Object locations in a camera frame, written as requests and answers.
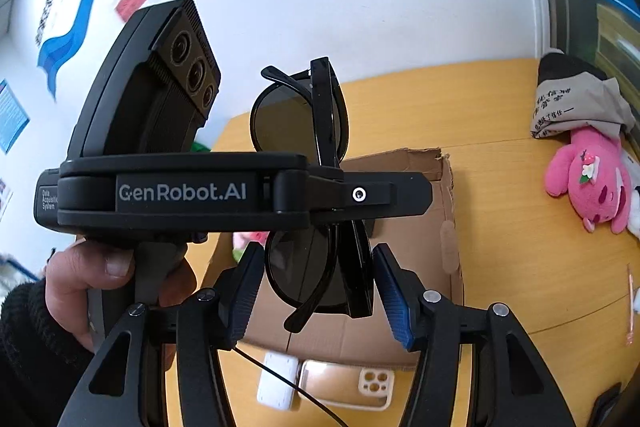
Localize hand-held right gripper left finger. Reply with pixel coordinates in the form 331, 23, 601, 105
54, 243, 265, 427

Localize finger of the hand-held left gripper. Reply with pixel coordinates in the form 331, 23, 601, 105
272, 162, 434, 227

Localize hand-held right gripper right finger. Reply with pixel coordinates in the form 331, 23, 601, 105
371, 243, 581, 427

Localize black sunglasses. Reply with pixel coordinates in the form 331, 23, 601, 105
249, 57, 375, 333

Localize printed cardboard box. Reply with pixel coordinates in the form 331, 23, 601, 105
200, 148, 466, 368

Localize person's left forearm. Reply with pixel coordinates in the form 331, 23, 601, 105
0, 279, 96, 427

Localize person's left hand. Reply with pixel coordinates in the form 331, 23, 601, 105
44, 237, 199, 354

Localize teal and pink plush toy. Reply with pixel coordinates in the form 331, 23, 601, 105
232, 231, 271, 260

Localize white power bank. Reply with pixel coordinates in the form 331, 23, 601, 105
256, 351, 300, 410

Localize cream phone case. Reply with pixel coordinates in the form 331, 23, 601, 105
298, 358, 396, 410

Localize beige printed cloth bag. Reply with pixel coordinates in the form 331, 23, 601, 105
529, 49, 638, 142

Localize thin pink stick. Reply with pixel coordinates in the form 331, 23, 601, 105
624, 263, 637, 348

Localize thin black cable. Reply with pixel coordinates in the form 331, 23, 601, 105
232, 344, 351, 427

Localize blue wave wall decal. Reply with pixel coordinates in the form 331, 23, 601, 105
35, 0, 191, 100

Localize blue wall poster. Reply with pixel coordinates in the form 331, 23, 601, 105
0, 79, 31, 155

